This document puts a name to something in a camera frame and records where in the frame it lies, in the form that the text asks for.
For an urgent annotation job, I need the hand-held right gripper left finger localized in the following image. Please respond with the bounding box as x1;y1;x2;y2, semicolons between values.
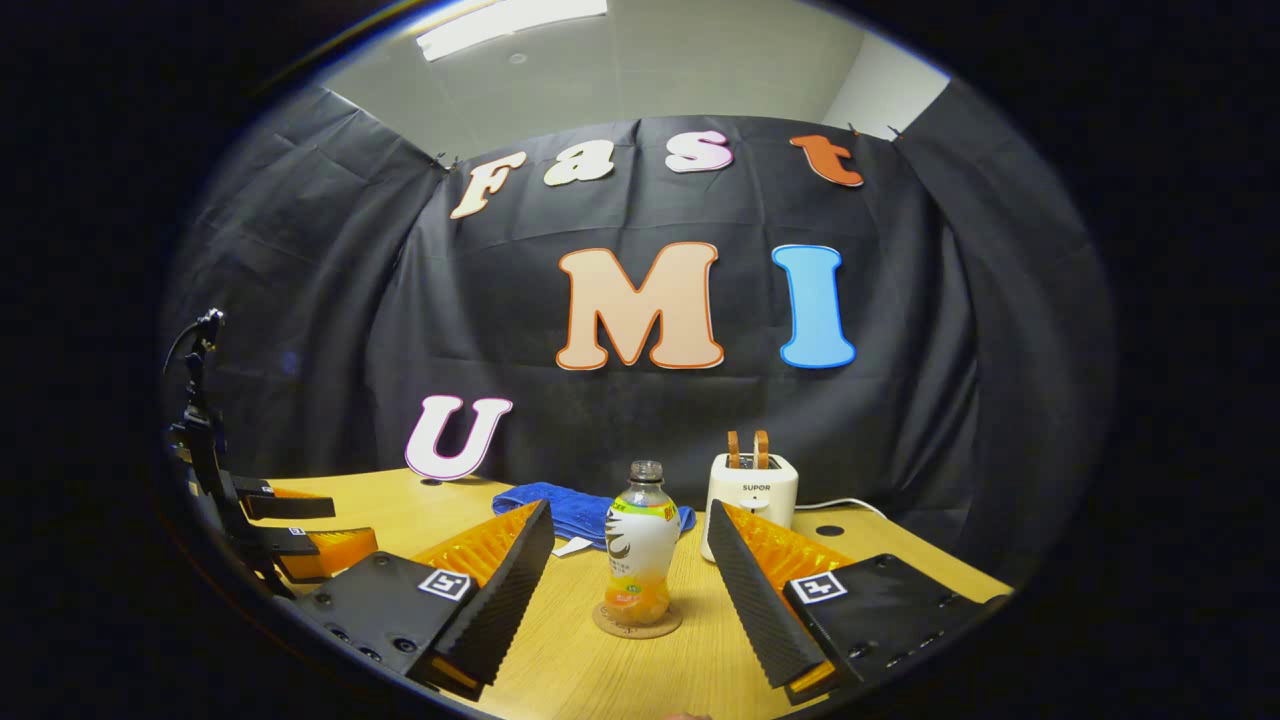
290;498;557;701

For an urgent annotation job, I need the black backdrop cloth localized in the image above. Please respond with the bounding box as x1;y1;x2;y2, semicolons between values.
160;80;1116;571

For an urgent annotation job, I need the clear water bottle white label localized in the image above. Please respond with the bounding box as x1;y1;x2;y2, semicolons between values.
603;460;682;629

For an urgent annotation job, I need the round brown coaster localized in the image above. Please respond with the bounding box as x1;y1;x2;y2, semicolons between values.
592;600;684;640

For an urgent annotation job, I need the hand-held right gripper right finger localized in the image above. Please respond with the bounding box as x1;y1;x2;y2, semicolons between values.
705;498;1011;706

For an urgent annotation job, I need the white power cable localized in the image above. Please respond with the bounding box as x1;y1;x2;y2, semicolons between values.
795;497;889;518

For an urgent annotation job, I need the blue towel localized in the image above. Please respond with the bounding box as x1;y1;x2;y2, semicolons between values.
491;482;697;558

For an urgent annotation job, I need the cream toaster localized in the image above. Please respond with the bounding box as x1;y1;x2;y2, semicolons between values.
700;452;799;563

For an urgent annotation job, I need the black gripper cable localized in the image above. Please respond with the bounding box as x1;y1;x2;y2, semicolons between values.
163;308;227;381

